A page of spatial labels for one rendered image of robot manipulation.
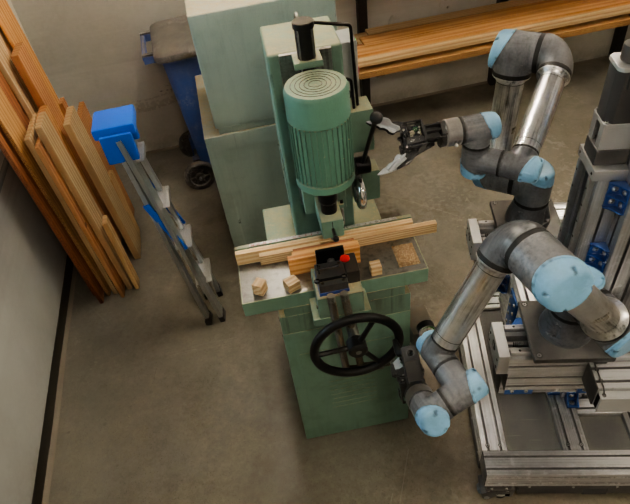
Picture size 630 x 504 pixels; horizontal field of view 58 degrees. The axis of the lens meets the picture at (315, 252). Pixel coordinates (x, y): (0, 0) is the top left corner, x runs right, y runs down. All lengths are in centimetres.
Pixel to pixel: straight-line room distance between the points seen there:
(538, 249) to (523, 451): 116
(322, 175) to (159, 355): 161
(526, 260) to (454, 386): 38
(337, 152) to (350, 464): 136
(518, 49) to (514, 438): 135
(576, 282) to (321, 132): 72
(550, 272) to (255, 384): 176
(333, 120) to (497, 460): 135
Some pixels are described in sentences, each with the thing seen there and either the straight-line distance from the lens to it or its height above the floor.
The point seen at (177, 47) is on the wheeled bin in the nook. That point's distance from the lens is 339.
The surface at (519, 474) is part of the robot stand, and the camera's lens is 224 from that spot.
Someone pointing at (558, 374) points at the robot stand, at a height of 68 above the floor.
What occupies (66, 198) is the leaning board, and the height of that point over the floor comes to 70.
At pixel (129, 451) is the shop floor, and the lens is 271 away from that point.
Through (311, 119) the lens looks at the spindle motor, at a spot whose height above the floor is 145.
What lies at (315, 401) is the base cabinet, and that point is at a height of 28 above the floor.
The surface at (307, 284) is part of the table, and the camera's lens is 181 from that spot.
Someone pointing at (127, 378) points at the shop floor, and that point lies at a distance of 293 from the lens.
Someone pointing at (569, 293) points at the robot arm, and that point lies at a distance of 127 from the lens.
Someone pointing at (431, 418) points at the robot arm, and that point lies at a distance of 144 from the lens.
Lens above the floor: 222
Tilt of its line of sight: 44 degrees down
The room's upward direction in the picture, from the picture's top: 8 degrees counter-clockwise
